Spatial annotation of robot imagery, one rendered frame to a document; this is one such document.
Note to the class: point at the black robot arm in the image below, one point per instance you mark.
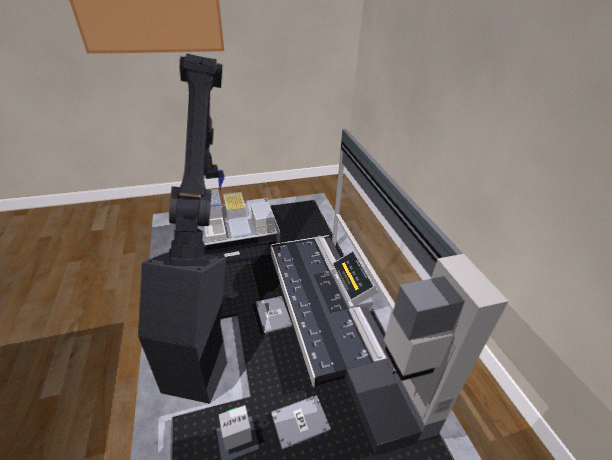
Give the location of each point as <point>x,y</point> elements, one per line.
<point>187,244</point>

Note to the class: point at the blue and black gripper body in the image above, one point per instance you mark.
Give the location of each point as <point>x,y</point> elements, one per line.
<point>212,173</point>

